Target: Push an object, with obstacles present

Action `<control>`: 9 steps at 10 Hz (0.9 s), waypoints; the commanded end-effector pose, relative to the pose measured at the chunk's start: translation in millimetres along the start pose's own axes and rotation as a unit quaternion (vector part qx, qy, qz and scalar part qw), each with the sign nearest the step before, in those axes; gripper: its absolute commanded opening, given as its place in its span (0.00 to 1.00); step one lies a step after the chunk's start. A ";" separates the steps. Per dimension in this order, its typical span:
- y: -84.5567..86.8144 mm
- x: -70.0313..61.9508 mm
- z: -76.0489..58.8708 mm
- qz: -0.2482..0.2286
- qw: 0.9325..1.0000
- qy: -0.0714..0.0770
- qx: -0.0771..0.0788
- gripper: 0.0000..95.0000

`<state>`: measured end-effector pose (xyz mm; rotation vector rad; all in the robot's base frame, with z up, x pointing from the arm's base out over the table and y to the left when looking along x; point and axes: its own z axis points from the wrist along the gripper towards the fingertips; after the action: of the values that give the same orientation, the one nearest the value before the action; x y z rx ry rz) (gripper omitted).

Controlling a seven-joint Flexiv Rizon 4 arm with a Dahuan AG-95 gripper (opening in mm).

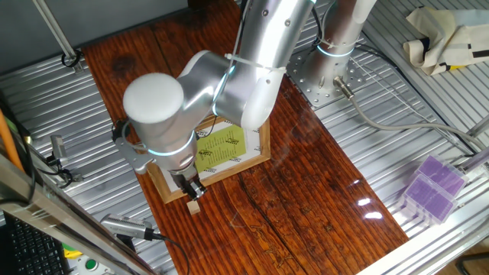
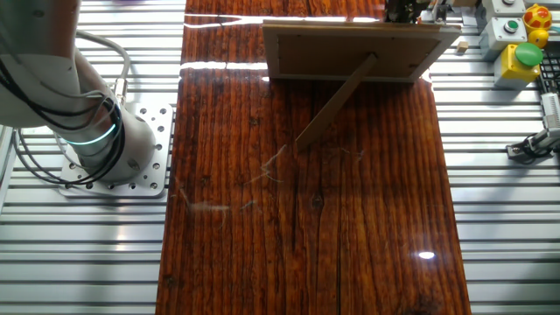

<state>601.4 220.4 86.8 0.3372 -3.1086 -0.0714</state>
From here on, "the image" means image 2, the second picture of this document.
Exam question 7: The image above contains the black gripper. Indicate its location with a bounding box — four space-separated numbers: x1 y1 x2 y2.
383 0 420 25

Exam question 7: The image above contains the wooden picture frame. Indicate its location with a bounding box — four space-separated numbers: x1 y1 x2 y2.
261 19 463 152

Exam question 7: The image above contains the grey box with green button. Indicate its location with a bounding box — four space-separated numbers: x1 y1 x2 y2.
479 16 529 62

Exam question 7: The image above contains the yellow box with green cap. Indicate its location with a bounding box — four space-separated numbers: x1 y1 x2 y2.
493 42 544 91

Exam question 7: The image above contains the yellow orange spotted toy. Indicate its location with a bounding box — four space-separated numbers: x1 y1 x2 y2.
522 3 553 49

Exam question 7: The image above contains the black keyboard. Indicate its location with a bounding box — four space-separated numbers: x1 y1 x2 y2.
537 52 560 95

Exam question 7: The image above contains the dark wood grain board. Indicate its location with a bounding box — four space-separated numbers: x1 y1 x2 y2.
155 0 473 315

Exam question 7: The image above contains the grey metal bracket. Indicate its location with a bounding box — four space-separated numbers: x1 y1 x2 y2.
430 0 452 26

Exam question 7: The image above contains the silver depth camera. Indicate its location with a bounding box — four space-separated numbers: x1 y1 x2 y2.
540 91 560 132

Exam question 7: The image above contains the grey cable with metal connector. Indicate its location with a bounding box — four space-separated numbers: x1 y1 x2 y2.
74 30 132 107

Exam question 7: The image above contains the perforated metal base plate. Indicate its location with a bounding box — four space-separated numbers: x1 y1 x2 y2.
59 102 175 199

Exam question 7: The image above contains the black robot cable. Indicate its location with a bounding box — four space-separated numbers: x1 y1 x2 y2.
0 43 128 187

